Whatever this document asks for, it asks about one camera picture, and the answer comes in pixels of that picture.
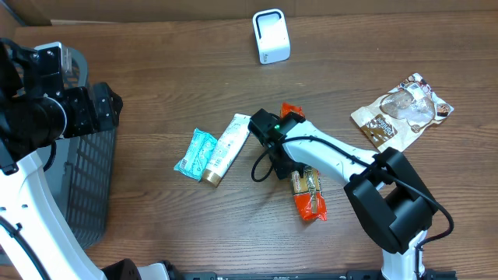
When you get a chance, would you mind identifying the teal wipes packet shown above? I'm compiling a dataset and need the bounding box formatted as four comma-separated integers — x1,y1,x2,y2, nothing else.
174,128,217,181

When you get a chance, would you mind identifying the grey plastic mesh basket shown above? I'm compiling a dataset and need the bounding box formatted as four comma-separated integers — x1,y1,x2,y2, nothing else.
0,46,117,265

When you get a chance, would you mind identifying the white cream tube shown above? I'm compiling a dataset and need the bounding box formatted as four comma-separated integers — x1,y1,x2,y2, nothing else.
202,114,250,187

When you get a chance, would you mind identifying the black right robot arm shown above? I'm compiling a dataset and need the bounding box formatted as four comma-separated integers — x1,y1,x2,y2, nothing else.
248,109,438,279

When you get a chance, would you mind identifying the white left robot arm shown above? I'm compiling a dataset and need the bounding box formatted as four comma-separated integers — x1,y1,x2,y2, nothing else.
1,38,174,279

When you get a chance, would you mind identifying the beige nut snack pouch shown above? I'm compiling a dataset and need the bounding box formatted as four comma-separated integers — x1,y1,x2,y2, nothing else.
351,73,454,152

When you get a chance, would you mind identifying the white barcode scanner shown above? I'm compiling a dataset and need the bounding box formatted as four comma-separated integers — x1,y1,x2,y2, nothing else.
252,9,291,65

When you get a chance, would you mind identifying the orange noodle packet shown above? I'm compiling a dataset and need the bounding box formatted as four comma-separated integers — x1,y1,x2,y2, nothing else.
279,102,328,222

